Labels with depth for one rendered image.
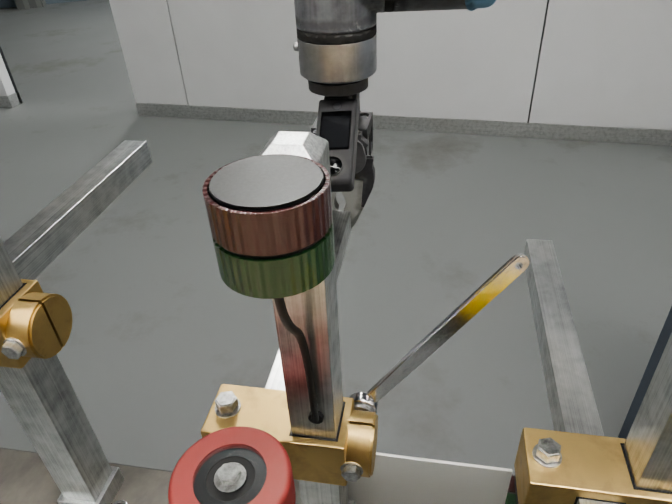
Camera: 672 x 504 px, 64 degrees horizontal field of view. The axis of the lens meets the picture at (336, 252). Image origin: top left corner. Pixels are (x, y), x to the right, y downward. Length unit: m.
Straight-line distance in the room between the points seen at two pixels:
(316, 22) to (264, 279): 0.41
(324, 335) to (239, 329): 1.49
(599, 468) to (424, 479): 0.15
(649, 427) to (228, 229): 0.32
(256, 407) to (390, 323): 1.37
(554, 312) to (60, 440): 0.48
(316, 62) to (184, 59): 2.88
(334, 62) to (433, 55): 2.43
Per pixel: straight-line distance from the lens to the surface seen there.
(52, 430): 0.56
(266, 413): 0.46
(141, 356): 1.85
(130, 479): 0.67
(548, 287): 0.63
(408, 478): 0.54
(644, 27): 3.07
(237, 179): 0.26
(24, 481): 0.72
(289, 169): 0.27
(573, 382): 0.53
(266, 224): 0.24
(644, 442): 0.45
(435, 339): 0.45
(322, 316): 0.34
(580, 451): 0.47
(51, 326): 0.48
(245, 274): 0.26
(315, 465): 0.46
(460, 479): 0.53
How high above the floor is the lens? 1.22
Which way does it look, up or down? 35 degrees down
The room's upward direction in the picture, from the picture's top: 3 degrees counter-clockwise
